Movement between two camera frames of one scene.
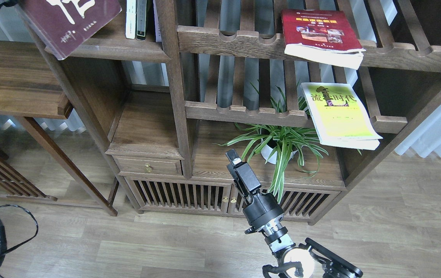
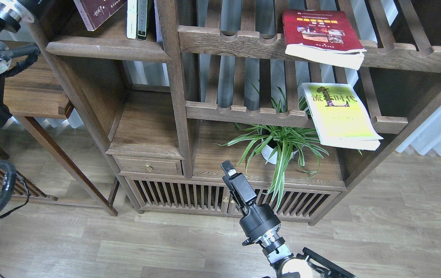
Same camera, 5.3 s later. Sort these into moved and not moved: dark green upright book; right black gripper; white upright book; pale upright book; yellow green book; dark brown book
Moved: right black gripper; dark brown book
Not moved: yellow green book; pale upright book; white upright book; dark green upright book
